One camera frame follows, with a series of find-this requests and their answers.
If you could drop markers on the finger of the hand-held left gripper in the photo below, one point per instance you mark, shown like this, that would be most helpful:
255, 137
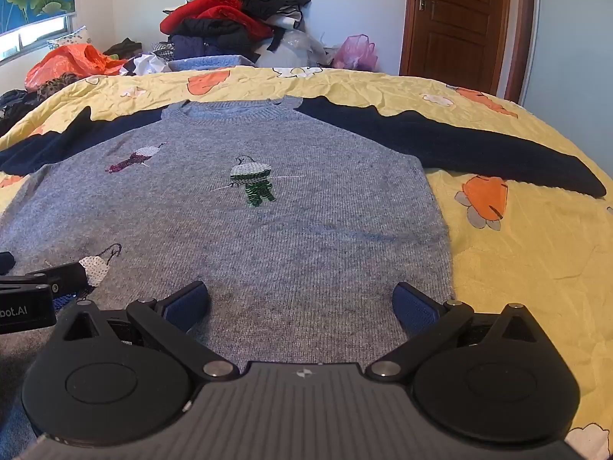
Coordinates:
62, 278
5, 262

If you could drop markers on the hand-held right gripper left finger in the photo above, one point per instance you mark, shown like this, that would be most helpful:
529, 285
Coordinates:
187, 309

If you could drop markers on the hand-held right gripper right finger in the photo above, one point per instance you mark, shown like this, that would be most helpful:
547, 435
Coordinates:
412, 311

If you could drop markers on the grey sweater with navy sleeves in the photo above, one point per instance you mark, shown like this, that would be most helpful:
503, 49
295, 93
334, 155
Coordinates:
287, 249

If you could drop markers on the dark patterned clothes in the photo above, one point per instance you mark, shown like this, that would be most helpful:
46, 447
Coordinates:
14, 108

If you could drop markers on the yellow carrot print bedspread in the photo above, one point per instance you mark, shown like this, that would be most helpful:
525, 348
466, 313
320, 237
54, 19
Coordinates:
527, 273

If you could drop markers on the leopard print cloth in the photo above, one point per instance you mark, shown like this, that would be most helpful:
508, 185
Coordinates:
57, 85

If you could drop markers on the orange plastic bag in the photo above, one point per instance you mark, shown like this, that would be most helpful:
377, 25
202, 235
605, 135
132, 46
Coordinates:
72, 64

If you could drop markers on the white crumpled cloth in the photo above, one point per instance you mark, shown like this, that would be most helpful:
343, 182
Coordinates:
143, 63

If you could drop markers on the window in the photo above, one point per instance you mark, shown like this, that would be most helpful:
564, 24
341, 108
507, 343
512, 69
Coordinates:
38, 33

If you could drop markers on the floral pillow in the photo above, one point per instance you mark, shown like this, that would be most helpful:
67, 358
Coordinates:
72, 38

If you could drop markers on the dark olive cloth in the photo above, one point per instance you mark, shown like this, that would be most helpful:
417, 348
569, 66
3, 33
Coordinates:
124, 48

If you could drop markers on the light blue cloth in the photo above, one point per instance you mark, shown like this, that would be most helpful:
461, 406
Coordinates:
210, 62

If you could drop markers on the navy blue garment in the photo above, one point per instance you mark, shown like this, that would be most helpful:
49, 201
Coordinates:
201, 48

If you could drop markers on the pink plastic bag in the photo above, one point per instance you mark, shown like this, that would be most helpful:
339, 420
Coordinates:
357, 52

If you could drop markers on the black padded garment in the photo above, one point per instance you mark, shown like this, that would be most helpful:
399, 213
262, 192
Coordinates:
210, 28

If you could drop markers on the clear plastic bag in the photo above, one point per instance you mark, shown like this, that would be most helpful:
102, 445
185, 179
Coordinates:
292, 48

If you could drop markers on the brown wooden door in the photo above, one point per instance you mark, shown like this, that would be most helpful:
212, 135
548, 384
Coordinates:
455, 24

